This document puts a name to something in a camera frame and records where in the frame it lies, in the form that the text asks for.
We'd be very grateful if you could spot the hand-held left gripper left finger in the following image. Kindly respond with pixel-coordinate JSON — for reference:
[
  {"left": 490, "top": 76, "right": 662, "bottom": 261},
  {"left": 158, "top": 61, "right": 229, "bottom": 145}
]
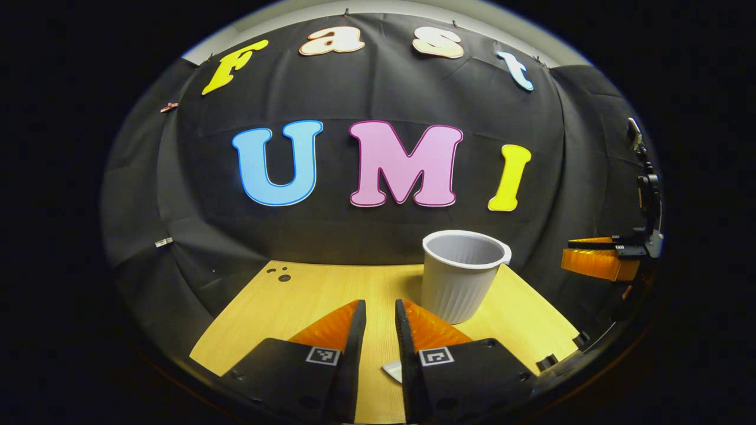
[{"left": 220, "top": 299, "right": 367, "bottom": 425}]

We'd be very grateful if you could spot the wooden desktop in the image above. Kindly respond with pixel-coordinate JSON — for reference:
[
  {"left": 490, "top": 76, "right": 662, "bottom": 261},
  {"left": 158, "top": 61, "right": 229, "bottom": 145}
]
[{"left": 189, "top": 260, "right": 582, "bottom": 425}]

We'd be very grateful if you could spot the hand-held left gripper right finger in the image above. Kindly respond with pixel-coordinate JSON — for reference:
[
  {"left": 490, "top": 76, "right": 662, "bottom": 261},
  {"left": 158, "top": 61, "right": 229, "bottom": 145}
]
[{"left": 394, "top": 298, "right": 539, "bottom": 425}]

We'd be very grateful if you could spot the white garbage bin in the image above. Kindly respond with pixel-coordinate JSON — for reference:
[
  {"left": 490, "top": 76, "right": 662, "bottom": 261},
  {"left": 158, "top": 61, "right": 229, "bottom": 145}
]
[{"left": 422, "top": 230, "right": 513, "bottom": 326}]

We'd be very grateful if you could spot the black backdrop cloth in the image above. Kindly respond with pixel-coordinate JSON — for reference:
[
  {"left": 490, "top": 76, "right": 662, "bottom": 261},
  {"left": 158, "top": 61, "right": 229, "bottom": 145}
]
[{"left": 100, "top": 12, "right": 662, "bottom": 355}]

